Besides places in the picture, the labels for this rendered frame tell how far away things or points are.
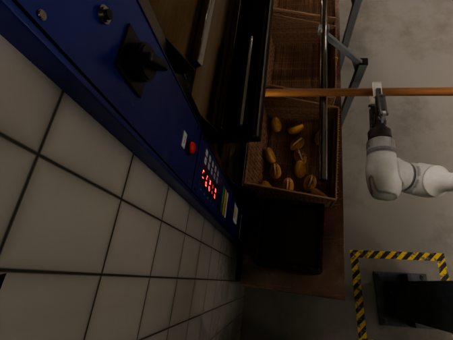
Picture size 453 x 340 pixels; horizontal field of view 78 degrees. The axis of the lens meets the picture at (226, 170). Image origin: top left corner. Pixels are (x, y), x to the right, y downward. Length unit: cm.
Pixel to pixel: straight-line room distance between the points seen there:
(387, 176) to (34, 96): 94
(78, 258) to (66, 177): 9
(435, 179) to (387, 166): 14
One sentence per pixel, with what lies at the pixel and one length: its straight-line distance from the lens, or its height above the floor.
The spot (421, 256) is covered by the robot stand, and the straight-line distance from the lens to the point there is 236.
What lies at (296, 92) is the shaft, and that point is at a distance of 118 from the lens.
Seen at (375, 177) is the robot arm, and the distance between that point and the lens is 103.
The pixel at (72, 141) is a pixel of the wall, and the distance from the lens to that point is 34.
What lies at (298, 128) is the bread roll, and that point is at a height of 65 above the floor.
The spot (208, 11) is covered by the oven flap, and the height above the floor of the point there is 173.
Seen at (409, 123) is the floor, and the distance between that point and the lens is 270.
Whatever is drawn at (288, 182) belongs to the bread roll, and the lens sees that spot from 159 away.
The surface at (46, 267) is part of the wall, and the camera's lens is 34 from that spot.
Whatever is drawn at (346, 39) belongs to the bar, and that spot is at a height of 65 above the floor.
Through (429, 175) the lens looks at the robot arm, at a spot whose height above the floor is 123.
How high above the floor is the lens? 215
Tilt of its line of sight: 66 degrees down
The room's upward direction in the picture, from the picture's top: 24 degrees counter-clockwise
